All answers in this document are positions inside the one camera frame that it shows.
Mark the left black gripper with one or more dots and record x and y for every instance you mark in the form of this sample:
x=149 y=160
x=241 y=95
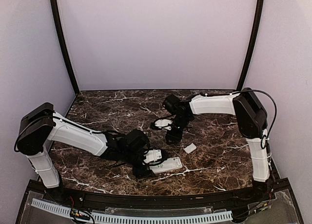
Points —
x=143 y=172

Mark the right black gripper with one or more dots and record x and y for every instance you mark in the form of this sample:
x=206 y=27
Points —
x=176 y=137

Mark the white battery cover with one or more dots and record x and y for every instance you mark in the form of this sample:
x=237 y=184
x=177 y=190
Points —
x=190 y=148

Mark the white remote control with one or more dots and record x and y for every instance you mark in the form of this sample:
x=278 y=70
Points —
x=168 y=165

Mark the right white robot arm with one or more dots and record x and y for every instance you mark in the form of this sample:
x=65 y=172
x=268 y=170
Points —
x=250 y=114

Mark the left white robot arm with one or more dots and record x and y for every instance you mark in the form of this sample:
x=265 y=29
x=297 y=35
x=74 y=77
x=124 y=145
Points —
x=43 y=124

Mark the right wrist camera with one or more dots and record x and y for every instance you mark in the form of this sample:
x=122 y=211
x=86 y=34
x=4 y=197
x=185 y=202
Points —
x=162 y=124

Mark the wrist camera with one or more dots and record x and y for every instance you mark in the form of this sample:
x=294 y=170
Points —
x=155 y=157
x=162 y=124

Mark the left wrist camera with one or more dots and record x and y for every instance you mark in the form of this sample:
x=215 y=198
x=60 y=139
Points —
x=155 y=157

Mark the white slotted cable duct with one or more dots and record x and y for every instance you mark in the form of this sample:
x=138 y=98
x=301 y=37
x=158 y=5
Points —
x=132 y=216

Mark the black curved front rail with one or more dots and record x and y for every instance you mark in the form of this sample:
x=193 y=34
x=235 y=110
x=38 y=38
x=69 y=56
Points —
x=230 y=200

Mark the right black frame post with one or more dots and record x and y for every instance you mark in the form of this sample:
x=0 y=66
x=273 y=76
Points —
x=251 y=44

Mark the black frame post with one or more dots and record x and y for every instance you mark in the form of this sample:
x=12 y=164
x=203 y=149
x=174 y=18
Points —
x=63 y=46
x=251 y=44

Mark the left black frame post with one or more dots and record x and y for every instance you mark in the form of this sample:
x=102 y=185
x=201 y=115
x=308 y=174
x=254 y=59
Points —
x=63 y=46

